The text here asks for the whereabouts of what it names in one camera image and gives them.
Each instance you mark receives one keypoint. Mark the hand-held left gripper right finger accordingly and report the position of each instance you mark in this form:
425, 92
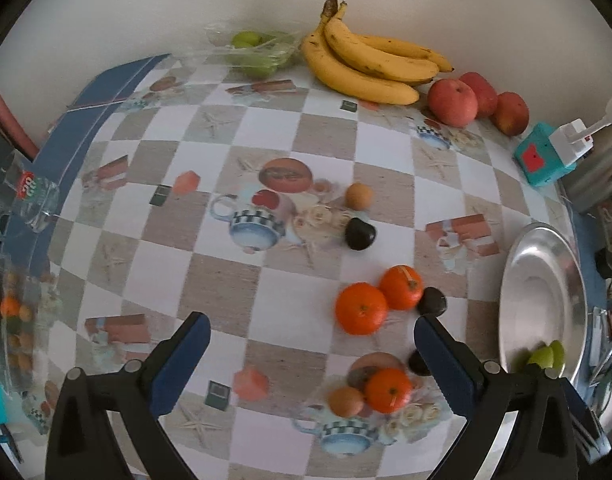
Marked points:
446, 360

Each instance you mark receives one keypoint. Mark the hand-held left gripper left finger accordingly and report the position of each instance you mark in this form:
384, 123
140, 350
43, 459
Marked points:
181, 360

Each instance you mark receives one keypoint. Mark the dark avocado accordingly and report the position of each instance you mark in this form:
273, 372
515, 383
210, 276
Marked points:
432, 301
360, 234
417, 362

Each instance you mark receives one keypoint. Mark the orange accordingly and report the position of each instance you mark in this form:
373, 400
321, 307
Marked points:
361, 308
402, 287
388, 390

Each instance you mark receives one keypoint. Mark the small brown fruit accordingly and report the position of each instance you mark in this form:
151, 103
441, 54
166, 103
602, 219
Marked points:
345, 401
358, 196

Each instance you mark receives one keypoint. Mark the round metal bowl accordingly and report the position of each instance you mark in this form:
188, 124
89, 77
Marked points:
536, 285

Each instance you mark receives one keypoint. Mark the checkered printed tablecloth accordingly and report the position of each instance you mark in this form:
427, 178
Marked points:
276, 285

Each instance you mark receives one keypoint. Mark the white metal stand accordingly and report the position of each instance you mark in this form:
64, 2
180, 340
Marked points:
608, 355

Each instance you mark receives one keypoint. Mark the clear glass dish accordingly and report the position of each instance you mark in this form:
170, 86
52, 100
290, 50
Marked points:
11, 325

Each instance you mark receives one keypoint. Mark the black power adapter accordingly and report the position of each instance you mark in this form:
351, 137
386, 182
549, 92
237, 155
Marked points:
605, 264

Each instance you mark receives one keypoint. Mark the teal box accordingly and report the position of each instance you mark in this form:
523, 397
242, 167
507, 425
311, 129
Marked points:
536, 160

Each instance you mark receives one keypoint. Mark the glass mug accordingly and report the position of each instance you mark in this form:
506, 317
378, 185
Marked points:
31, 195

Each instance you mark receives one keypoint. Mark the steel kettle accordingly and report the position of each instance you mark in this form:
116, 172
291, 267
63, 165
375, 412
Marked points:
601, 180

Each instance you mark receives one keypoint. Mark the white plug block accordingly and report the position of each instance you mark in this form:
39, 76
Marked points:
578, 152

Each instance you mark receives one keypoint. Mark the red apple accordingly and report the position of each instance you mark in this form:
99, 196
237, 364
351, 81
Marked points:
483, 90
452, 102
511, 112

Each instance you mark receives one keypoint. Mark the maroon strip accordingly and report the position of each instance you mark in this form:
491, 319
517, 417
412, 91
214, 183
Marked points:
11, 120

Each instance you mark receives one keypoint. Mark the yellow banana bunch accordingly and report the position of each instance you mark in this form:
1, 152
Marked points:
361, 75

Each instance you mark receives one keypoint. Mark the clear plastic container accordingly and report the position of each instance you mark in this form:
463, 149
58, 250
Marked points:
281, 52

